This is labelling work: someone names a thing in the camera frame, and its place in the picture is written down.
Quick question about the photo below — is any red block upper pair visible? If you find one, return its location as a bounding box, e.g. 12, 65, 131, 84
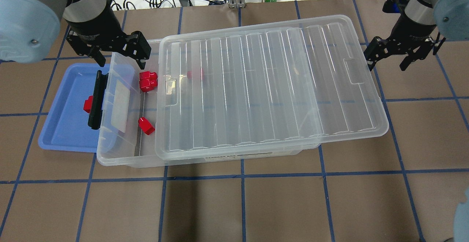
139, 71, 158, 93

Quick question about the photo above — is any clear plastic box lid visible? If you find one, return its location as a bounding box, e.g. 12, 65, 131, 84
155, 14, 389, 161

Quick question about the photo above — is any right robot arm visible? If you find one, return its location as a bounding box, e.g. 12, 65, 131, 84
364, 0, 469, 71

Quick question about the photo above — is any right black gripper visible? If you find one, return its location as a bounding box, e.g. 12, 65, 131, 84
364, 17, 447, 71

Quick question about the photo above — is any clear plastic storage box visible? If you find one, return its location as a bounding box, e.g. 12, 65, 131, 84
97, 33, 323, 168

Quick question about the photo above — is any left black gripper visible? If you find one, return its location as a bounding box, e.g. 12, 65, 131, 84
66, 30, 151, 70

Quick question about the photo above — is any black box latch handle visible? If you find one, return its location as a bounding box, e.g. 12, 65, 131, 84
88, 70, 108, 130

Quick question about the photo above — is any blue plastic tray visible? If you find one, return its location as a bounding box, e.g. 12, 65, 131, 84
38, 63, 110, 153

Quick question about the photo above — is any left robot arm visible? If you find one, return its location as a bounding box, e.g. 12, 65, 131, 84
0, 0, 151, 70

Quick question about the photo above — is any red block far compartment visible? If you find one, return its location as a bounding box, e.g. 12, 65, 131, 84
187, 68, 204, 81

